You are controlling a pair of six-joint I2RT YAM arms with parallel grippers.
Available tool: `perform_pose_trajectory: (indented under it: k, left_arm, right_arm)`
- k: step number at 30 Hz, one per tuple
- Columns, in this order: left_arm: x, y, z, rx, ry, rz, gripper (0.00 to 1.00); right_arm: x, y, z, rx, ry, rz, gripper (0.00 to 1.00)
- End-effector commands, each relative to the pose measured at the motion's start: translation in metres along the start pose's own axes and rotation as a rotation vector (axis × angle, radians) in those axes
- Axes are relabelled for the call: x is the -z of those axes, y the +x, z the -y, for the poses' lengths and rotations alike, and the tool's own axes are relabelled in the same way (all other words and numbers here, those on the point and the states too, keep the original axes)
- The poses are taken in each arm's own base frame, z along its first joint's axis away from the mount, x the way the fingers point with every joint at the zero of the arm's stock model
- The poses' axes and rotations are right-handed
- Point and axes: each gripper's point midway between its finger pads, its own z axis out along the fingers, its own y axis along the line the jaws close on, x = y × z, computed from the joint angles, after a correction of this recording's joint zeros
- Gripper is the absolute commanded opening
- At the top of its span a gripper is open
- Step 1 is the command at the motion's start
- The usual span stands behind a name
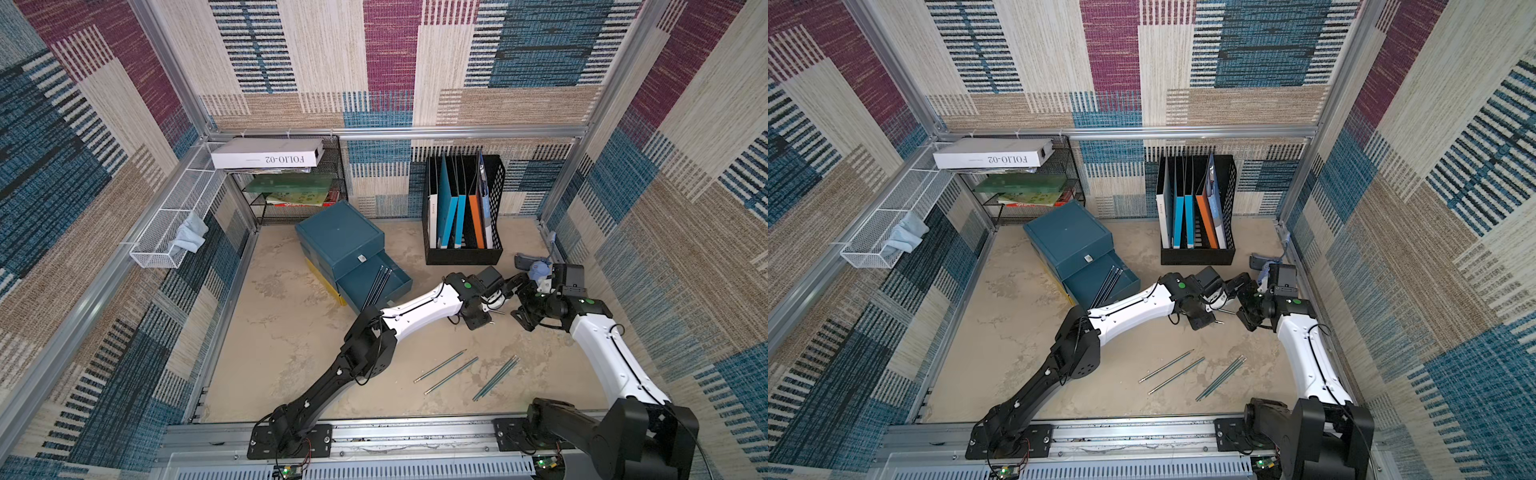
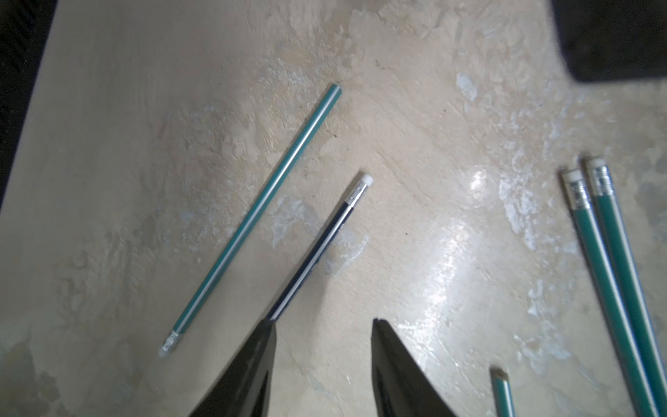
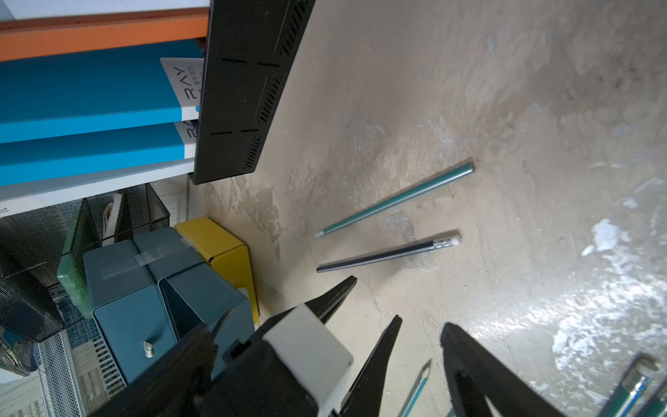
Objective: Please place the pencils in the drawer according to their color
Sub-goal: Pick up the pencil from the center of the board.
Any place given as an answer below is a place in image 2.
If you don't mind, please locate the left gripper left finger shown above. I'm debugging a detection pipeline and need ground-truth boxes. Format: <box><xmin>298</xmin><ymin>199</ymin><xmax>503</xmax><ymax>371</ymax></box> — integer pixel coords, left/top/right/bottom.
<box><xmin>190</xmin><ymin>320</ymin><xmax>276</xmax><ymax>416</ymax></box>

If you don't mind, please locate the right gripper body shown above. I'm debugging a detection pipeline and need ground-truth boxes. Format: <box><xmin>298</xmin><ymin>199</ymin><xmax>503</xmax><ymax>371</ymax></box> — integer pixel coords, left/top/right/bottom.
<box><xmin>551</xmin><ymin>0</ymin><xmax>666</xmax><ymax>83</ymax></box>

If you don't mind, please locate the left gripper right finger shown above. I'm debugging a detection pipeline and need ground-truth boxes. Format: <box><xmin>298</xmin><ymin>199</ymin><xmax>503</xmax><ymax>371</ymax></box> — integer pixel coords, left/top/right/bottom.
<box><xmin>371</xmin><ymin>319</ymin><xmax>454</xmax><ymax>416</ymax></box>

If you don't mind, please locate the teal pencil pair horizontal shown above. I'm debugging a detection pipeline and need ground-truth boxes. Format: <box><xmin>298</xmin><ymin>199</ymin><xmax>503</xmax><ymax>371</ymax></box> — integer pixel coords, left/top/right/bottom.
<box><xmin>490</xmin><ymin>367</ymin><xmax>516</xmax><ymax>417</ymax></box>

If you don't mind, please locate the teal pencil pair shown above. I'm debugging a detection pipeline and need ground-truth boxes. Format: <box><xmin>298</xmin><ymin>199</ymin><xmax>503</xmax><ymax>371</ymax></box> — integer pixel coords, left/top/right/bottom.
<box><xmin>561</xmin><ymin>156</ymin><xmax>666</xmax><ymax>416</ymax></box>

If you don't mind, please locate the dark pencil pair angled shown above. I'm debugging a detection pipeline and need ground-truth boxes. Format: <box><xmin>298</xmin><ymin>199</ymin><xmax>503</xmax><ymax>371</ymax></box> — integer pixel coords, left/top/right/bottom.
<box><xmin>264</xmin><ymin>173</ymin><xmax>373</xmax><ymax>321</ymax></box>

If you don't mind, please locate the teal pencil diagonal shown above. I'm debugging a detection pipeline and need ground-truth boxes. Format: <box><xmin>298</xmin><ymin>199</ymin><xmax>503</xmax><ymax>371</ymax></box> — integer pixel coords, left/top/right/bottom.
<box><xmin>158</xmin><ymin>83</ymin><xmax>342</xmax><ymax>358</ymax></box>

